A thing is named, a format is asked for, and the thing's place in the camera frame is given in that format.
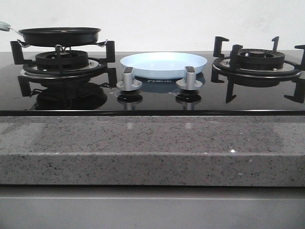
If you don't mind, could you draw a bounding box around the light blue plate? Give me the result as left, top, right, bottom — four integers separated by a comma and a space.
120, 52, 207, 80

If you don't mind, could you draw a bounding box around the black frying pan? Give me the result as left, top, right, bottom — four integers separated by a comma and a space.
0, 21, 102, 47

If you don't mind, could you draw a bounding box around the left silver stove knob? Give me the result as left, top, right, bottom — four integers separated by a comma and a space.
116, 67, 142, 91

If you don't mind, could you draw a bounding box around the silver stove knob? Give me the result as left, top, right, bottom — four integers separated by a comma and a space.
176, 66, 203, 91
116, 67, 142, 91

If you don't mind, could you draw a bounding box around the right silver stove knob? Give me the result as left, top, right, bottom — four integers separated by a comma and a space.
176, 66, 203, 91

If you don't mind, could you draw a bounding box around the black glass gas cooktop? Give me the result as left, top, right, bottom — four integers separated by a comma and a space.
0, 52, 305, 116

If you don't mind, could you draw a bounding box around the left black burner with grate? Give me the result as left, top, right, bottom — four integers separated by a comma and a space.
10, 40, 117, 97

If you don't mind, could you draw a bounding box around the black burner with grate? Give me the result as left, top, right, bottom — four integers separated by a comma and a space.
211, 36, 305, 103
10, 40, 117, 97

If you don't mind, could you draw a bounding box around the right black burner with grate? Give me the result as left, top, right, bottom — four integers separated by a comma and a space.
211, 36, 305, 103

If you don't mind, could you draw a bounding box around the grey cabinet front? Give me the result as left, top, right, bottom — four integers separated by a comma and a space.
0, 187, 305, 229

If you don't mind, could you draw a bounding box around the wire pan support ring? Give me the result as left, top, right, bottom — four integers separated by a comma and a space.
17, 39, 109, 56

